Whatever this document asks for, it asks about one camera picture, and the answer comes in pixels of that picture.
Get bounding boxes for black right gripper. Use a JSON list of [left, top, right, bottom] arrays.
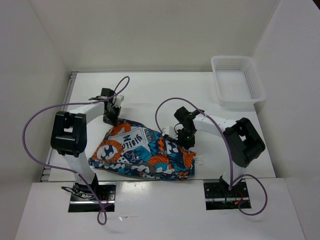
[[173, 127, 197, 149]]

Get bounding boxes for colourful patterned shorts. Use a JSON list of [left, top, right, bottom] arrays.
[[88, 118, 196, 181]]

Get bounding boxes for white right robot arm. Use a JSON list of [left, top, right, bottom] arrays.
[[174, 107, 266, 197]]

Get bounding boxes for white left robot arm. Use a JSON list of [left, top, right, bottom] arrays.
[[50, 88, 124, 200]]

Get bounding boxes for white plastic basket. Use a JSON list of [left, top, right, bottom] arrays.
[[211, 55, 266, 108]]

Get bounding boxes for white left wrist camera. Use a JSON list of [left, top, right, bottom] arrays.
[[112, 95, 125, 108]]

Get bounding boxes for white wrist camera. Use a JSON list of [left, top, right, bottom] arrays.
[[112, 95, 125, 108], [162, 126, 177, 140]]

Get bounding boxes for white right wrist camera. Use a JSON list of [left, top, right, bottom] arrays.
[[162, 126, 177, 140]]

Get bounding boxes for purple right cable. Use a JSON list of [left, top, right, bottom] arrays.
[[154, 97, 269, 216]]

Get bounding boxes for purple cable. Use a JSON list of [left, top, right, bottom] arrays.
[[154, 97, 269, 216], [21, 76, 131, 225]]

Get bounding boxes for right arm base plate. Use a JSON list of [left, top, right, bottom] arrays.
[[203, 179, 252, 211]]

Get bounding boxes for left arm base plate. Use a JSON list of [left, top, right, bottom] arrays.
[[62, 182, 116, 213]]

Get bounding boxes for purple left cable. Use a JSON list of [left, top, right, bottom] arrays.
[[21, 76, 131, 225]]

